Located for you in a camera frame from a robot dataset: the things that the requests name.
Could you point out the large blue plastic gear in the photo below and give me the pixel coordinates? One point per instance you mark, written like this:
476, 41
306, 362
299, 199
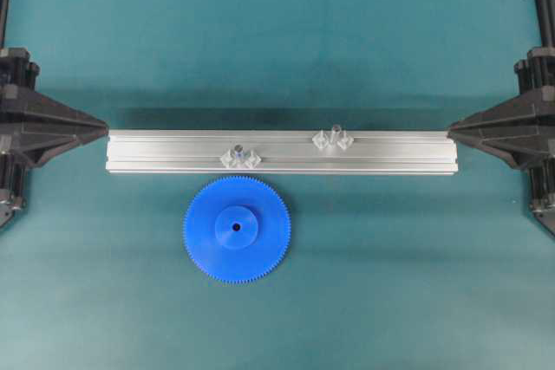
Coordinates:
237, 229

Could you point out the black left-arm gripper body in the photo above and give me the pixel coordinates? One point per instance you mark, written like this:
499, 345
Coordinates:
18, 74

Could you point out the right clear shaft bracket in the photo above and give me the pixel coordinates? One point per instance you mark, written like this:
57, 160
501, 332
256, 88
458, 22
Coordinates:
322, 138

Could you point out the aluminium extrusion rail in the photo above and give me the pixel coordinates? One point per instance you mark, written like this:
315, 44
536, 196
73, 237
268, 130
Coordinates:
281, 152

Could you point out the clear shaft bracket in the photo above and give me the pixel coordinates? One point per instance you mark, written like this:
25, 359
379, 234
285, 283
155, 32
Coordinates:
250, 161
322, 138

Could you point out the left steel shaft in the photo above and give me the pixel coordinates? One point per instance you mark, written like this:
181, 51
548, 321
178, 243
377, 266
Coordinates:
238, 152

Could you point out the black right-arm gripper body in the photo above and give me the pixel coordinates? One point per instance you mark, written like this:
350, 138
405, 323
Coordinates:
536, 87

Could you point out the left clear shaft bracket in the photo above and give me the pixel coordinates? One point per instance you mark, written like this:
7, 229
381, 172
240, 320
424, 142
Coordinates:
250, 161

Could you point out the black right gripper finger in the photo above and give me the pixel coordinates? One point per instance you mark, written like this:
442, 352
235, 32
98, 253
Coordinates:
519, 152
518, 115

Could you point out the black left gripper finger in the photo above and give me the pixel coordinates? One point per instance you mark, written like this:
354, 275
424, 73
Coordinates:
37, 149
30, 106

